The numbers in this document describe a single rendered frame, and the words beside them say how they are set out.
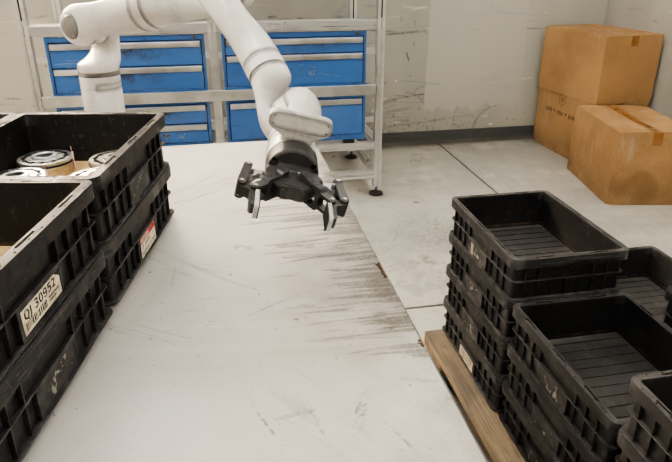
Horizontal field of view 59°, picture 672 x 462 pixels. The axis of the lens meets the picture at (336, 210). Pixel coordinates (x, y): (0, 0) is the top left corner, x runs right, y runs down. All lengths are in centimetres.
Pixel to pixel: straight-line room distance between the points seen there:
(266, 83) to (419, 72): 316
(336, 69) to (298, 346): 234
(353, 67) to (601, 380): 212
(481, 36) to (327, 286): 337
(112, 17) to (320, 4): 266
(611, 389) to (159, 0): 123
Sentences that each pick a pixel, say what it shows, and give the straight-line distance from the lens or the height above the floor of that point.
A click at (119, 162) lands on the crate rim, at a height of 92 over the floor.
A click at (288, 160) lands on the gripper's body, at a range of 82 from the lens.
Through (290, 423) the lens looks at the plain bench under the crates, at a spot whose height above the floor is 70.
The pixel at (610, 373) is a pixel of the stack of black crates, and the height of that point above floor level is 38.
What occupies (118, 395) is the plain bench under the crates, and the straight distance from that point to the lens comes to 86.
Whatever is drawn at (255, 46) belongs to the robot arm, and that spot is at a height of 109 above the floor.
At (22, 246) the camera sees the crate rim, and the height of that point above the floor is 93.
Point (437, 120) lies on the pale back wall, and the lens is 427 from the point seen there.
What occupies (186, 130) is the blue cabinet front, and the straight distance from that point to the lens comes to 312.
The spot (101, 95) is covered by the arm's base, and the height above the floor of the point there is 93.
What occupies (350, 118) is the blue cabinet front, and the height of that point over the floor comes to 44.
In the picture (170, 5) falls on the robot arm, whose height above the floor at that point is 114.
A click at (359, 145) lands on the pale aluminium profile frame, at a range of 321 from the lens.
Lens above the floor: 123
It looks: 23 degrees down
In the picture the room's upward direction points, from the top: straight up
